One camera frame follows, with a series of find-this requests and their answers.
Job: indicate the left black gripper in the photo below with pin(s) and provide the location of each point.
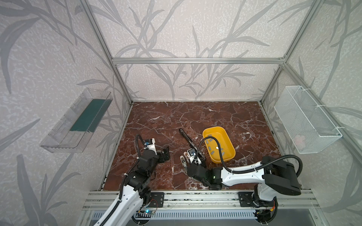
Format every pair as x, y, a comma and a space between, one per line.
162, 154

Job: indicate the yellow plastic tray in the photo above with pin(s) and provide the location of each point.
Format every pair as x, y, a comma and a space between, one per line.
214, 133

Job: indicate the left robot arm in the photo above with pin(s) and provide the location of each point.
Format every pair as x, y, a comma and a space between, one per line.
134, 192

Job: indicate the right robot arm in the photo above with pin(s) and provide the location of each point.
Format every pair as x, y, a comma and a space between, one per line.
271, 176

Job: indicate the staple strips in tray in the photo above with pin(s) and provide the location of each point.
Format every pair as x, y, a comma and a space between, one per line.
213, 147

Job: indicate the green circuit board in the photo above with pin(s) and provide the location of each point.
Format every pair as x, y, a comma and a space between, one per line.
148, 213

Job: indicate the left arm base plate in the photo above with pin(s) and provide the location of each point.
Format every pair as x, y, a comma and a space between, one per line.
155, 200

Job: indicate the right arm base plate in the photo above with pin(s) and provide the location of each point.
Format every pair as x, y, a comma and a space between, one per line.
247, 199

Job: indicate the clear plastic wall shelf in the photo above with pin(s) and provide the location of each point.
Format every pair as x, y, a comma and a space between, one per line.
75, 129

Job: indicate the aluminium front rail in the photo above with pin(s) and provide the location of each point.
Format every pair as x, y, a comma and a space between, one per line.
203, 199

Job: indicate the white wire basket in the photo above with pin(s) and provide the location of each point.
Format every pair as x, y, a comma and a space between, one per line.
307, 124

